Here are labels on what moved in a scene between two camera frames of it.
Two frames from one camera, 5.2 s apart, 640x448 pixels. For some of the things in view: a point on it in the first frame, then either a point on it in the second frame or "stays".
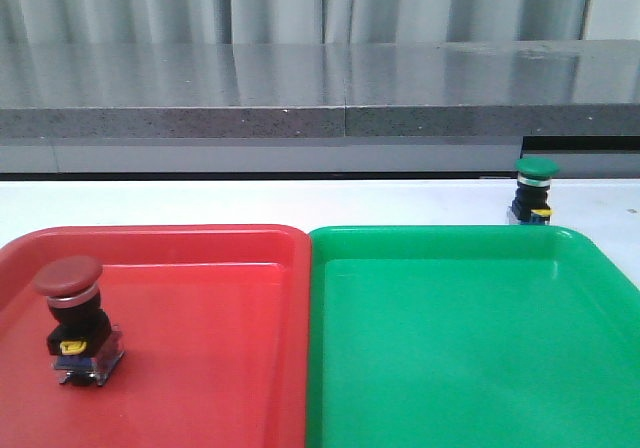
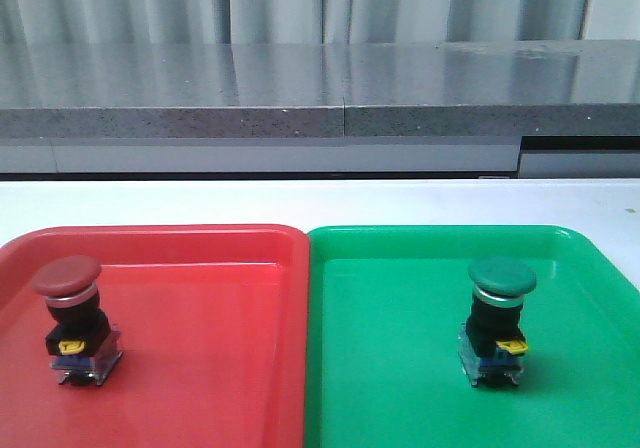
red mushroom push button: [85, 344] stays
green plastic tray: [469, 336] stays
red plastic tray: [215, 322] stays
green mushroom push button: [530, 204] -> [491, 346]
